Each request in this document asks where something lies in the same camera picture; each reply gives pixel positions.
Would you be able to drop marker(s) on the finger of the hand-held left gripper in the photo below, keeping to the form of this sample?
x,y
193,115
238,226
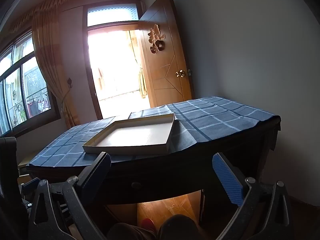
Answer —
x,y
30,183

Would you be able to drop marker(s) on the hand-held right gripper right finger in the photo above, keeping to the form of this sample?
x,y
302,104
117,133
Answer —
x,y
226,175

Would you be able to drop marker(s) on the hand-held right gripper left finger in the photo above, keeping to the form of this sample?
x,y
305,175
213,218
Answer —
x,y
97,166

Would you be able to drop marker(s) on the shallow cardboard tray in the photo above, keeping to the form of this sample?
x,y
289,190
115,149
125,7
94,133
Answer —
x,y
135,135

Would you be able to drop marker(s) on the dark wooden desk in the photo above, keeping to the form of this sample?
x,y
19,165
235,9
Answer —
x,y
175,170

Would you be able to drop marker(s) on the blue checkered tablecloth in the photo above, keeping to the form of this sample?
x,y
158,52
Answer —
x,y
212,120

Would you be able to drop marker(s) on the person's right leg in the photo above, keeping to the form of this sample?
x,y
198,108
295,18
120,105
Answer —
x,y
178,227

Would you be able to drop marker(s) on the person's leg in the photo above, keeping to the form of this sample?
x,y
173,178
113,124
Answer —
x,y
178,227
130,231

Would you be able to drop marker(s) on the person's left leg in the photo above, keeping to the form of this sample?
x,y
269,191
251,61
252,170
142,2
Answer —
x,y
130,231

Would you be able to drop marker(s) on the red slipper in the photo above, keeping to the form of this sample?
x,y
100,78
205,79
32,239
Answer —
x,y
147,224

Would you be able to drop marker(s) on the dark curtain tieback hook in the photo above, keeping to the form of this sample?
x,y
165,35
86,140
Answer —
x,y
69,82

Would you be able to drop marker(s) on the dark framed window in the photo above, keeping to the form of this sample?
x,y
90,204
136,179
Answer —
x,y
30,80

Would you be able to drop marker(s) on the yellow balcony curtain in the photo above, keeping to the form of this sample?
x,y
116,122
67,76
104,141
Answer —
x,y
143,85

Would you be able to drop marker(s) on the orange wooden door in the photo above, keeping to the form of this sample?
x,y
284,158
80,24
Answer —
x,y
165,80

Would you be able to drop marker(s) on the brass door knob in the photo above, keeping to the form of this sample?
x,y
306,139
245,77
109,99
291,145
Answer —
x,y
180,73

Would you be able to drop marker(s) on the golden patterned curtain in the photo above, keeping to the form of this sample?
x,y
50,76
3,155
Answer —
x,y
47,55

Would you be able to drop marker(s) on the golden door ornament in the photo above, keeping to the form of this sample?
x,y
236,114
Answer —
x,y
155,38

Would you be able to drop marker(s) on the frosted transom window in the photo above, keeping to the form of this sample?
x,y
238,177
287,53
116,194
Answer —
x,y
112,13

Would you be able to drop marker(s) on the dark wooden door frame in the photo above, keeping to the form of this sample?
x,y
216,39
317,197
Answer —
x,y
92,80

